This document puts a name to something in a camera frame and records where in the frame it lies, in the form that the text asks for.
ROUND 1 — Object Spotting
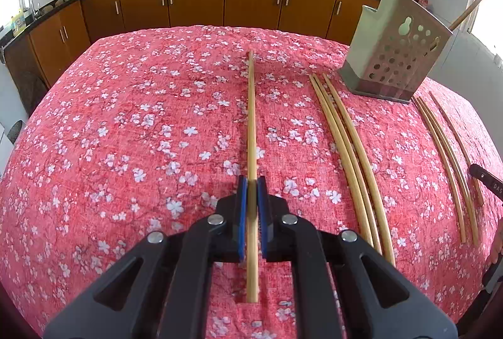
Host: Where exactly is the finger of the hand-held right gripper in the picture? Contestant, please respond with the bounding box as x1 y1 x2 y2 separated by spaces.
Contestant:
469 163 503 202

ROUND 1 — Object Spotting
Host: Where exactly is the grey perforated utensil holder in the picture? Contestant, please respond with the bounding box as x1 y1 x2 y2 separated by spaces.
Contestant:
340 0 454 103

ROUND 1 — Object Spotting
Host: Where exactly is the person's right hand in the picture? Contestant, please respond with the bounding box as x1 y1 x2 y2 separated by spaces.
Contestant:
487 215 503 265

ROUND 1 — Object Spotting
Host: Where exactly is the window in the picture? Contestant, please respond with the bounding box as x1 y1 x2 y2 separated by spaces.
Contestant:
471 0 503 63

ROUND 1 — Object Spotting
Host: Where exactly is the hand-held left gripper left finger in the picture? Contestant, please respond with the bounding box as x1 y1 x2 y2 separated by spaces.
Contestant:
42 176 248 339

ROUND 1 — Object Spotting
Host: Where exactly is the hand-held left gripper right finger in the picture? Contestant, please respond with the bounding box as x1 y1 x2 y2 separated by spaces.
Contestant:
257 176 458 339

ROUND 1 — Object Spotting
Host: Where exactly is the yellow dish soap bottle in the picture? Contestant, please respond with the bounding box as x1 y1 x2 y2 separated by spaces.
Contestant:
12 9 26 36

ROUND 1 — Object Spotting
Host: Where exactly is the bamboo chopstick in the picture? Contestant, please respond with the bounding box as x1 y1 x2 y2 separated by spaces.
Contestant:
429 91 485 207
322 73 396 267
449 0 491 31
309 74 374 247
417 96 479 246
246 50 260 303
412 96 466 244
313 74 383 255

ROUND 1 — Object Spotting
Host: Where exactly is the red floral tablecloth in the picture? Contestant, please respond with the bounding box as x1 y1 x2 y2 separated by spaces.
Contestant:
0 25 503 339

